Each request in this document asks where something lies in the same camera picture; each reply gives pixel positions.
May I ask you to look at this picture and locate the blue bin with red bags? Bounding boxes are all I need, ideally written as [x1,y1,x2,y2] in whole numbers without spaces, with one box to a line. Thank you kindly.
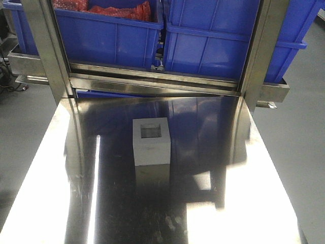
[54,1,164,69]

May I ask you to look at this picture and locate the red plastic bags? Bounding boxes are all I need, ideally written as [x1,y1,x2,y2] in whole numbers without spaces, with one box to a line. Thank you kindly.
[52,1,152,22]

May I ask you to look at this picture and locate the gray square base block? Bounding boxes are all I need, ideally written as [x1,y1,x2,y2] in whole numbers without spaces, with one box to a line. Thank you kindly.
[133,117,171,166]

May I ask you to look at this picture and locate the stainless steel shelf frame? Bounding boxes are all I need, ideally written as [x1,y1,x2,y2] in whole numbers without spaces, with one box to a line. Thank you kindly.
[9,1,289,112]

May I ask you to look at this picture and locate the blue bin right on shelf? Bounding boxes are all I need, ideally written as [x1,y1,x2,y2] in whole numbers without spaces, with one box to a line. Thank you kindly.
[163,1,324,83]

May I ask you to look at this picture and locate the blue bin far left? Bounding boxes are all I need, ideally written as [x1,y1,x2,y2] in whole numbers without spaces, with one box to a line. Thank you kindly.
[3,1,39,55]

